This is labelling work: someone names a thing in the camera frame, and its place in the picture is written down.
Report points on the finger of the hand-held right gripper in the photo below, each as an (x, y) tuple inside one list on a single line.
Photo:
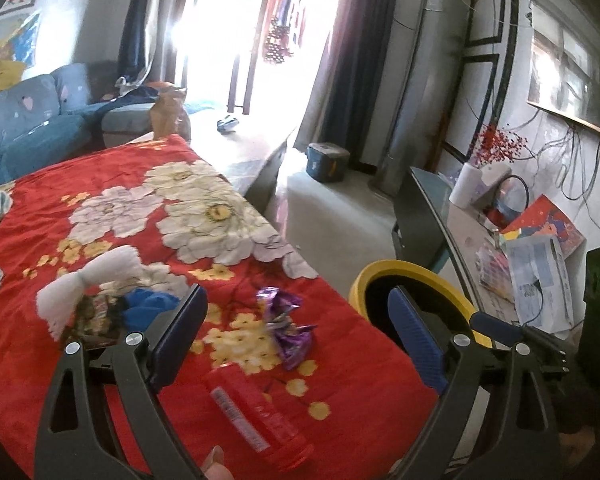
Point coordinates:
[(495, 327)]

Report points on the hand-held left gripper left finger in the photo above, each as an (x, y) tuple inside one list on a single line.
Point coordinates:
[(180, 335)]

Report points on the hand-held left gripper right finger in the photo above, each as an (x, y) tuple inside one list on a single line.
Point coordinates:
[(415, 340)]

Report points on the blue cloth item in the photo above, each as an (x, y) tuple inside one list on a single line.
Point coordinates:
[(147, 305)]

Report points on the yellow rimmed black bin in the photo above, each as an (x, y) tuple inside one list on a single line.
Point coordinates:
[(380, 270)]

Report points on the dark shiny snack wrapper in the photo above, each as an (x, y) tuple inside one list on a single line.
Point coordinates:
[(95, 320)]

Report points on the purple candy wrapper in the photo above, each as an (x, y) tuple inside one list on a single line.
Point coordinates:
[(292, 345), (275, 302)]

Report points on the small white foam net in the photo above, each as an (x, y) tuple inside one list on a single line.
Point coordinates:
[(105, 265)]

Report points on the red transparent package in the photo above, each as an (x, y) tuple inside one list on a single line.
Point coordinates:
[(260, 410)]

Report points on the person's right hand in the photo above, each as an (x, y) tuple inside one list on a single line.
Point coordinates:
[(580, 444)]

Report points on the person's left hand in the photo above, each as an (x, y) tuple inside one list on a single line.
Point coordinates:
[(219, 465)]

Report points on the white paper box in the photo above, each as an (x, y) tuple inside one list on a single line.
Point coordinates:
[(535, 270)]

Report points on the red picture board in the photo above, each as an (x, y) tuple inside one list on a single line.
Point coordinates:
[(550, 225)]

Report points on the glass top television cabinet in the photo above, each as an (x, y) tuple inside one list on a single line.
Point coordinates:
[(420, 210)]

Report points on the white cylindrical vase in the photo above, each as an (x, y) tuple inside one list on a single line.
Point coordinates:
[(465, 185)]

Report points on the red floral blanket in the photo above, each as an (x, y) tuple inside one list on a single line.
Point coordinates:
[(40, 220)]

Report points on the dark coffee table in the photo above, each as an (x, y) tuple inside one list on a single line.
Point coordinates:
[(240, 150)]

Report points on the blue storage stool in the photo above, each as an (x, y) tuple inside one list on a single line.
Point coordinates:
[(327, 165)]

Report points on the small black pouch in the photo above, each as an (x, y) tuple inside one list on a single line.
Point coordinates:
[(227, 124)]

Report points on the brown paper bag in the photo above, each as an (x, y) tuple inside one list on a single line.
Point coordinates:
[(170, 115)]

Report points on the grey tower air conditioner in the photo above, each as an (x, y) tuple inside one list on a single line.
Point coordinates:
[(420, 95)]

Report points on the dark blue garment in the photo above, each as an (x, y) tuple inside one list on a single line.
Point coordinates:
[(132, 95)]

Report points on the brown framed balcony door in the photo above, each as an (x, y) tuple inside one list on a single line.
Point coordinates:
[(237, 85)]

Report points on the blue heart print sofa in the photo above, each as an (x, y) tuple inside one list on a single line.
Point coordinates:
[(25, 110)]

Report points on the grey blue curtain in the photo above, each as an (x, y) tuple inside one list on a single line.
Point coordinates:
[(350, 60)]

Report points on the row of hanging clothes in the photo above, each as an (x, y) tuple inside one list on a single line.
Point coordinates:
[(280, 45)]

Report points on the yellow pillow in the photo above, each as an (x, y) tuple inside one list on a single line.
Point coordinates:
[(7, 76)]

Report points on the dark blue curtain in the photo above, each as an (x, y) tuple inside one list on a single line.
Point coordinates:
[(135, 25)]

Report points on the country map poster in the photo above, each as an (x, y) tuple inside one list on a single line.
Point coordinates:
[(10, 42)]

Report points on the wall mounted television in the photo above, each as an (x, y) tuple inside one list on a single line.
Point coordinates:
[(565, 60)]

